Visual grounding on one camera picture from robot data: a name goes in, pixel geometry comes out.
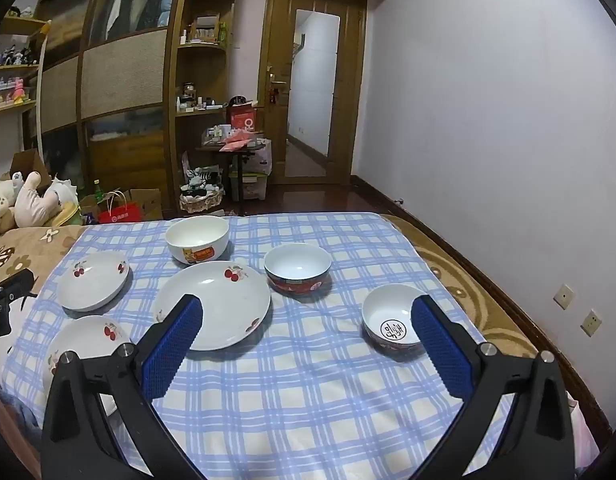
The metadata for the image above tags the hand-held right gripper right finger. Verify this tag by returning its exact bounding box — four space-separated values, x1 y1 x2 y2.
410 294 574 480

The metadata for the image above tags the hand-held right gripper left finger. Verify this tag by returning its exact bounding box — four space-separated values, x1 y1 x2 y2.
40 294 204 480

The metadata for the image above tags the white bowl with round emblem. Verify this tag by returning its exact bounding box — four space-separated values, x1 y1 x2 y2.
361 283 429 356

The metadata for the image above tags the large white cherry plate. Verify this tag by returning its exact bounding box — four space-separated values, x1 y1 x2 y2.
153 260 272 352

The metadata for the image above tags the small white cherry plate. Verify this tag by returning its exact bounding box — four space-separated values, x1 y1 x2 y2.
43 315 135 418
56 251 132 312

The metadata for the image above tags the large white orange-label bowl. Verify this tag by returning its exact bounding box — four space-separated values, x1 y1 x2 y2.
165 215 231 265

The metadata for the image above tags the red-sided white bowl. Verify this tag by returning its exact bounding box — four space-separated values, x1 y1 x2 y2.
264 243 333 297

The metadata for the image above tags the brown printed blanket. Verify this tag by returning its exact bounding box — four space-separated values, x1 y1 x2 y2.
0 214 571 411

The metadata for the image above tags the cream plush toy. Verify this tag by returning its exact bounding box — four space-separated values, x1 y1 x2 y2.
0 172 19 235

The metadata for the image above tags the beige plush toy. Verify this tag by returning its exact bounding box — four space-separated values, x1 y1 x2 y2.
13 170 56 229

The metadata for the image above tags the yellow green plush cushion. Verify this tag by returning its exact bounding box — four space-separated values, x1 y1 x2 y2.
48 205 84 228

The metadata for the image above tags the white spiky plush toy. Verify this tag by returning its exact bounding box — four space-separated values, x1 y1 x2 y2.
44 174 83 211

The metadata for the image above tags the cardboard box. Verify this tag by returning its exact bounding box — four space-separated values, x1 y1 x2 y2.
129 188 164 222
9 148 53 186

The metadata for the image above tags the blue plaid cloth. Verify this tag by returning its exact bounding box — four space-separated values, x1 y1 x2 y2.
2 211 514 480

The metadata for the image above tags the red paper bag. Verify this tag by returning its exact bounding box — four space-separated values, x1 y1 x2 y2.
97 189 142 224

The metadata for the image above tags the wicker basket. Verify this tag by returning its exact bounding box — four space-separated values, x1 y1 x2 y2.
179 167 226 214

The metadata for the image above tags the pink bed sheet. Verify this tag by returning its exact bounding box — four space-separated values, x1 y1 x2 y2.
565 392 601 466

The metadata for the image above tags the small black side table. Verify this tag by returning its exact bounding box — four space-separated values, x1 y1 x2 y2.
195 132 269 217

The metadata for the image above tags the clear plastic storage box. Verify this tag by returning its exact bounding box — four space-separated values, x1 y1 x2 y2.
228 139 274 202

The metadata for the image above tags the pink plastic bag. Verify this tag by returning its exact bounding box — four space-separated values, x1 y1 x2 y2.
219 130 256 153

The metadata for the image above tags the wooden figurine shelf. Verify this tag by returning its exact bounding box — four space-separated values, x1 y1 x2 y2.
0 7 51 118

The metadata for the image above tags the wooden corner shelf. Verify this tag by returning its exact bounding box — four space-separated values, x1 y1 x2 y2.
170 0 236 213

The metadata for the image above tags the red gift box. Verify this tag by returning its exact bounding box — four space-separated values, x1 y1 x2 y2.
225 101 259 134

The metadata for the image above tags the wooden door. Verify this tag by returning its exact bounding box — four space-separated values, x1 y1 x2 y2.
258 0 369 186

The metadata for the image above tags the wooden wardrobe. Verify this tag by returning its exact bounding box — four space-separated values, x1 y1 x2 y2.
35 0 189 221

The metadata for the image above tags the white power wall socket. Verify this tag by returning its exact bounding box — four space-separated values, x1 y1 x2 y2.
581 308 604 337

